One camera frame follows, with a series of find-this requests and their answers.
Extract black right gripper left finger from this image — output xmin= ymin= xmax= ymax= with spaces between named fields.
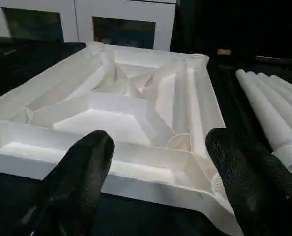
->
xmin=13 ymin=129 xmax=115 ymax=236

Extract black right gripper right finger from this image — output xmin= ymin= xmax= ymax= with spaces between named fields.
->
xmin=204 ymin=127 xmax=292 ymax=236

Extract white plastic table top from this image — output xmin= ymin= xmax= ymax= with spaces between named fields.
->
xmin=0 ymin=41 xmax=245 ymax=236

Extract black work mat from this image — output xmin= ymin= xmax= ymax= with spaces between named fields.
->
xmin=0 ymin=36 xmax=292 ymax=236

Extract white glass-door cabinet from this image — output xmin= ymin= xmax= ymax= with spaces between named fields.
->
xmin=0 ymin=0 xmax=177 ymax=51

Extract black case with gold label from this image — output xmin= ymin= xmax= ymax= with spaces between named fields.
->
xmin=172 ymin=0 xmax=257 ymax=59

